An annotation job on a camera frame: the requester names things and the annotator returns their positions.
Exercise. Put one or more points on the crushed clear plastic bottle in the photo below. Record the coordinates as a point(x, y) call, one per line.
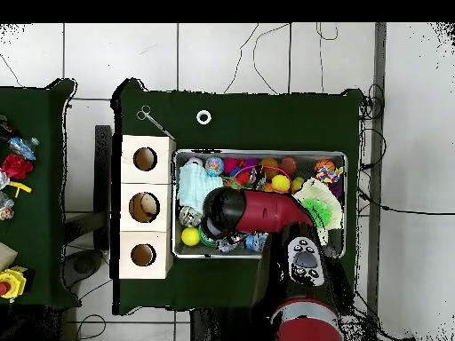
point(227, 245)

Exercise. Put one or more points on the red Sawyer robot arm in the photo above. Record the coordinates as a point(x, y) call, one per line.
point(270, 213)

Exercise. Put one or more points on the wooden box with three holes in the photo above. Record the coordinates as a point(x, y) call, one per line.
point(163, 199)

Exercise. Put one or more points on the globe print ball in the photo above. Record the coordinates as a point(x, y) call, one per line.
point(214, 166)

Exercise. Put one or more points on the light blue muslin cloth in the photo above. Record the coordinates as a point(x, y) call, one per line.
point(193, 188)

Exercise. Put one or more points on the yellow smiley ball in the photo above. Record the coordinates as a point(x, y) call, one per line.
point(280, 183)

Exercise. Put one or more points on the dark green tablecloth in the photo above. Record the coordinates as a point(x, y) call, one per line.
point(266, 124)
point(42, 213)

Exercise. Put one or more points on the large green spiky toy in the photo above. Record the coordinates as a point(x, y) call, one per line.
point(321, 213)

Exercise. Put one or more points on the orange basketball toy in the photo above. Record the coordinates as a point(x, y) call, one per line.
point(324, 165)

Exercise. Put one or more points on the silver scissors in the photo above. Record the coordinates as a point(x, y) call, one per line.
point(153, 120)

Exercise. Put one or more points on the colourful spotted cloth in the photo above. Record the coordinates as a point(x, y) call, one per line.
point(328, 174)

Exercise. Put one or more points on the cream knitted cloth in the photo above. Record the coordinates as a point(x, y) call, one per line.
point(334, 206)

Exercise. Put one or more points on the black upright panel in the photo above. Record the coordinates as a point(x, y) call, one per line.
point(103, 160)

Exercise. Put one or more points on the yellow plastic piece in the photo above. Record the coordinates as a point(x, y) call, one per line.
point(21, 186)

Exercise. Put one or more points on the blue and clear packet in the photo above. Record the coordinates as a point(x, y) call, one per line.
point(23, 147)

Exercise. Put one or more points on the red crumpled item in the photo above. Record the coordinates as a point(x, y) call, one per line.
point(16, 166)

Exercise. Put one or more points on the clear plastic packet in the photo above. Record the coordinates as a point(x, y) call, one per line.
point(6, 207)

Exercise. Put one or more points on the beige box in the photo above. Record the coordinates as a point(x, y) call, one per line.
point(6, 255)

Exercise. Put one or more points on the yellow emergency stop button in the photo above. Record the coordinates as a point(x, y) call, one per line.
point(12, 282)

